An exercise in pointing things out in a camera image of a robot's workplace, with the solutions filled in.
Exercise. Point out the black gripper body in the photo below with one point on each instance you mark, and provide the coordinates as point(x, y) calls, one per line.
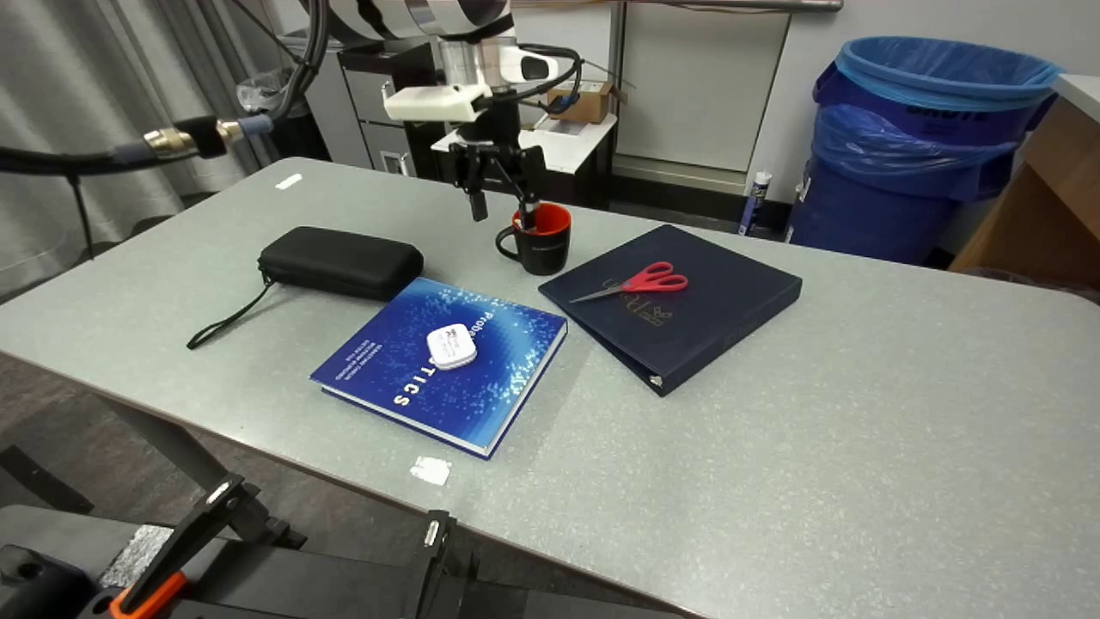
point(500, 143)

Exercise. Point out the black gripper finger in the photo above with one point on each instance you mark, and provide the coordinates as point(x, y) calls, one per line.
point(530, 190)
point(476, 190)

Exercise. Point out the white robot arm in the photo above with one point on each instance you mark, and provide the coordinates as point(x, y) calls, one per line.
point(399, 19)

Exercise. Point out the black mug red inside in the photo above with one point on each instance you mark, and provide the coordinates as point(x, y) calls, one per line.
point(546, 248)

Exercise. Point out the white side table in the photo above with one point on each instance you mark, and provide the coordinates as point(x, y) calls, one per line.
point(578, 147)

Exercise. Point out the cardboard box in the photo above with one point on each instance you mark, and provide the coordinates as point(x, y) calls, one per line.
point(589, 105)
point(1049, 193)

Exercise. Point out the grey cabinet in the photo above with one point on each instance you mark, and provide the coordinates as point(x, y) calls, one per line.
point(374, 110)

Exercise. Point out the small white square box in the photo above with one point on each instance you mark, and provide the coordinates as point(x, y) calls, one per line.
point(453, 345)

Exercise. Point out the white tape piece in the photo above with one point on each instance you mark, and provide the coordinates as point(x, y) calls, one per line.
point(292, 182)
point(430, 471)

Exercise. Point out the blue robotics book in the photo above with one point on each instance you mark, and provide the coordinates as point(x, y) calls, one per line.
point(391, 380)

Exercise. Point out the dark navy binder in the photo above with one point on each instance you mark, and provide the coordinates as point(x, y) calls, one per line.
point(717, 312)

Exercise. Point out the small spray bottle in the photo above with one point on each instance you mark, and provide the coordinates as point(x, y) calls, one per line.
point(757, 206)

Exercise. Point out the blue trash bin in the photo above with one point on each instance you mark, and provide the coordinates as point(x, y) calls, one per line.
point(906, 161)

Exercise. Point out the black equipment base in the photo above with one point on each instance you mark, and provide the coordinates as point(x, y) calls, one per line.
point(344, 588)

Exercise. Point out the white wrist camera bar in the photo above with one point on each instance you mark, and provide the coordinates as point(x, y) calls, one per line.
point(434, 105)

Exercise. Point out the white wall panel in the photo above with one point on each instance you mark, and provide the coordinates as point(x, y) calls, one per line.
point(701, 81)

